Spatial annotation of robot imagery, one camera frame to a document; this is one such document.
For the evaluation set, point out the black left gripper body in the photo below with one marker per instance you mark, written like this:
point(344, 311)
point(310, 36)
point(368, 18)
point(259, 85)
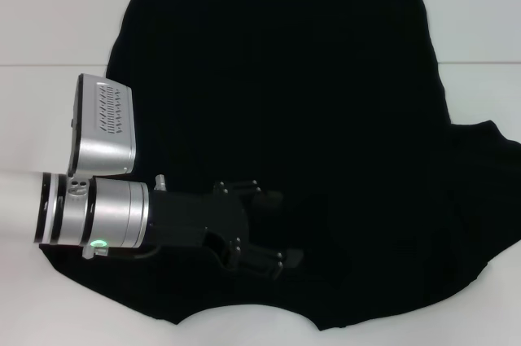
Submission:
point(187, 220)

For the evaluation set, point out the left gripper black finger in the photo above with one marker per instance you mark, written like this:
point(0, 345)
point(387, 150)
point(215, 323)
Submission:
point(268, 198)
point(277, 264)

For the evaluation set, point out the black shirt with FREE print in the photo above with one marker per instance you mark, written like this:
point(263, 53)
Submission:
point(285, 77)

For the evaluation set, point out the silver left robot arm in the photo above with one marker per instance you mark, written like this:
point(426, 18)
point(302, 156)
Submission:
point(114, 215)

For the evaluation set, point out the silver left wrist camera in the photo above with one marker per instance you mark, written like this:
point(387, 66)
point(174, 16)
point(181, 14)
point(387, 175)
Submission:
point(106, 146)

